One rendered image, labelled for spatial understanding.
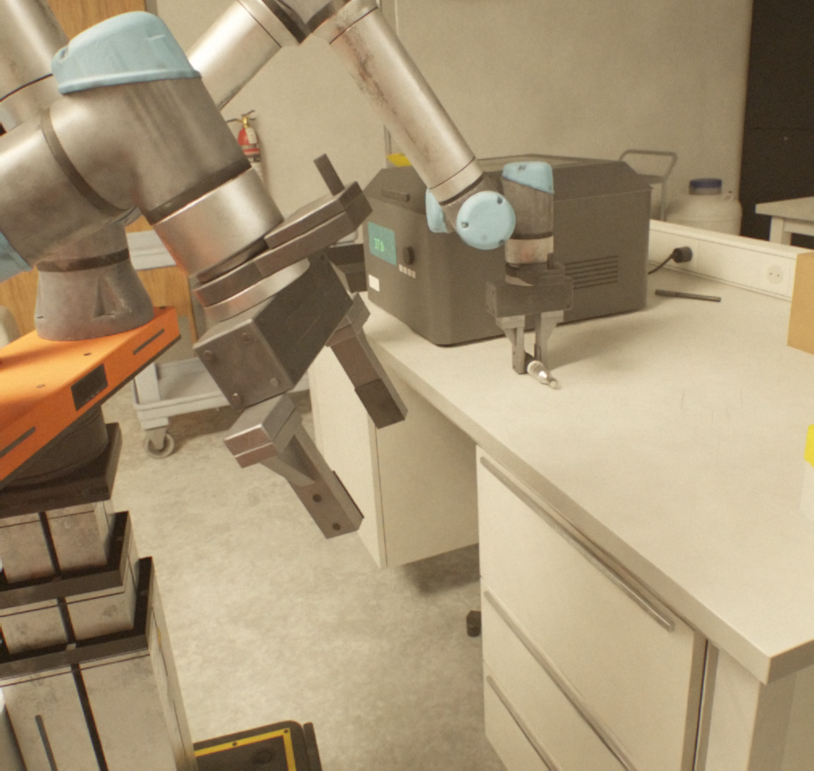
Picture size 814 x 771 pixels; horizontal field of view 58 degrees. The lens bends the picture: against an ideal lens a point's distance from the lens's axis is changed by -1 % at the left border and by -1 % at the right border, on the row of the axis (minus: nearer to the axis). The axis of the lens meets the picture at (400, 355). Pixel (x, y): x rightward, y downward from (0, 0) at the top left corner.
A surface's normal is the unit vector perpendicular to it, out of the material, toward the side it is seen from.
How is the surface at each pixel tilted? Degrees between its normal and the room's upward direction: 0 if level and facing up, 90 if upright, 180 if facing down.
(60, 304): 72
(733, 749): 90
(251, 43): 104
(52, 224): 124
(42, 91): 83
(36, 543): 90
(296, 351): 67
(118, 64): 82
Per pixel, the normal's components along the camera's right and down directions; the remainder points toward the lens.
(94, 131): -0.04, 0.16
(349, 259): 0.29, 0.04
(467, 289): 0.36, 0.29
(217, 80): 0.29, 0.51
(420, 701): -0.07, -0.94
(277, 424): 0.85, -0.34
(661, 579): -0.93, 0.18
